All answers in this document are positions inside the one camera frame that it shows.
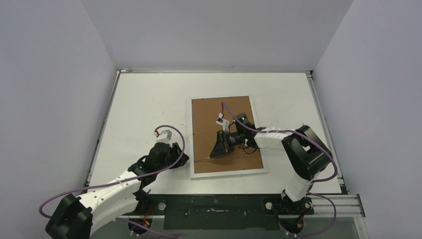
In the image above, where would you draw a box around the white picture frame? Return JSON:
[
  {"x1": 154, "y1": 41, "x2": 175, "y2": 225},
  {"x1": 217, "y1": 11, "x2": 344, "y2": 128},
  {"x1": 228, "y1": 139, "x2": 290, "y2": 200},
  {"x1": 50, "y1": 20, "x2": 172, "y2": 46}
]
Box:
[{"x1": 187, "y1": 95, "x2": 269, "y2": 180}]

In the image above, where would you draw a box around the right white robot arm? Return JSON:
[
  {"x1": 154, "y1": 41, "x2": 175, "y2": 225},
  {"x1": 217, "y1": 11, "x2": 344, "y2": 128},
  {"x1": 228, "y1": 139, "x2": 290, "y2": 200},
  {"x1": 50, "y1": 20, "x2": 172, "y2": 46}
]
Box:
[{"x1": 210, "y1": 113, "x2": 332, "y2": 214}]

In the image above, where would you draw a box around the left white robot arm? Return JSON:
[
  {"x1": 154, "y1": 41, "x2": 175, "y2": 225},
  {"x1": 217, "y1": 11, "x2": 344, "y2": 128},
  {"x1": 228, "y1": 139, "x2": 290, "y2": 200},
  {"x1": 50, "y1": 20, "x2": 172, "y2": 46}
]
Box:
[{"x1": 45, "y1": 142, "x2": 189, "y2": 239}]

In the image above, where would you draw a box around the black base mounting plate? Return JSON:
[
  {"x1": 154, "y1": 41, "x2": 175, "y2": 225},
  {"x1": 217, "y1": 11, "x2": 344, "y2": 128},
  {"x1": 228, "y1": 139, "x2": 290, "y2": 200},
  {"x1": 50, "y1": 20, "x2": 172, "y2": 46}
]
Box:
[{"x1": 128, "y1": 194, "x2": 314, "y2": 231}]

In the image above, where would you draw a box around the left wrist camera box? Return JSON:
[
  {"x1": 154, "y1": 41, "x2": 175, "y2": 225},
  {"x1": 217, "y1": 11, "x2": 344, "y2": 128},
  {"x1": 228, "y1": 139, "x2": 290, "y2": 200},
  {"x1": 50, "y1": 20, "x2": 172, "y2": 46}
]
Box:
[{"x1": 154, "y1": 129, "x2": 172, "y2": 144}]

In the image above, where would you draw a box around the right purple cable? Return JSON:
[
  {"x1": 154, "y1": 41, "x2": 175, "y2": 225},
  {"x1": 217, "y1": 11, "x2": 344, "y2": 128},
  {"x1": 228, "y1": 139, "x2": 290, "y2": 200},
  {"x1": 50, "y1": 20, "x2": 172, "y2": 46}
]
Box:
[{"x1": 220, "y1": 101, "x2": 338, "y2": 184}]

